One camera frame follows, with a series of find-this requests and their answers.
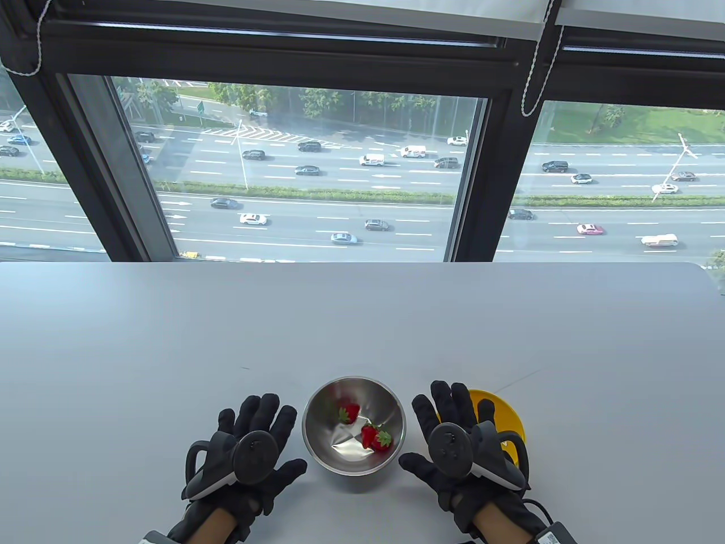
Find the black hand controller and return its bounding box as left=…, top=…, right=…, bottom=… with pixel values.
left=182, top=431, right=279, bottom=500
left=428, top=420, right=531, bottom=492

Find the stainless steel mixing bowl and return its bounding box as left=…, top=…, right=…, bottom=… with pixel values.
left=301, top=376, right=407, bottom=477

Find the person's right hand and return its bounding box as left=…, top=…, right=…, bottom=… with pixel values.
left=399, top=380, right=547, bottom=536

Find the yellow plastic bowl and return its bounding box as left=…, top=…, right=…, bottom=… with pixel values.
left=433, top=389, right=526, bottom=468

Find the black wrist sensor box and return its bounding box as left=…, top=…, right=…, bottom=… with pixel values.
left=535, top=521, right=578, bottom=544

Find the white beaded blind cord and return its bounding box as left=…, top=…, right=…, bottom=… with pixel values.
left=0, top=0, right=54, bottom=77
left=520, top=0, right=565, bottom=118

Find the black window frame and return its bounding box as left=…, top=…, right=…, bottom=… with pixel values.
left=0, top=0, right=725, bottom=262

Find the wide white roller blind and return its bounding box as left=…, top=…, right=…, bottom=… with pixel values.
left=51, top=0, right=553, bottom=41

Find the person's left forearm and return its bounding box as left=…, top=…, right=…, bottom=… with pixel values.
left=195, top=507, right=238, bottom=544

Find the narrow white roller blind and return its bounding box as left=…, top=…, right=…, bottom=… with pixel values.
left=555, top=0, right=725, bottom=40

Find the person's left hand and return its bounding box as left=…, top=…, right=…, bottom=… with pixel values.
left=167, top=394, right=308, bottom=544

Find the black right hand controller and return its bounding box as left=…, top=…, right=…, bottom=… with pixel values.
left=428, top=420, right=531, bottom=492

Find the person's right forearm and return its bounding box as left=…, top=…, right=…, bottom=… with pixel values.
left=473, top=501, right=539, bottom=544

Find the black left hand controller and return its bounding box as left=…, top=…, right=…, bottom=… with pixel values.
left=182, top=431, right=279, bottom=500

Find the black sensor cable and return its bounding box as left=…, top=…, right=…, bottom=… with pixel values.
left=521, top=498, right=553, bottom=525

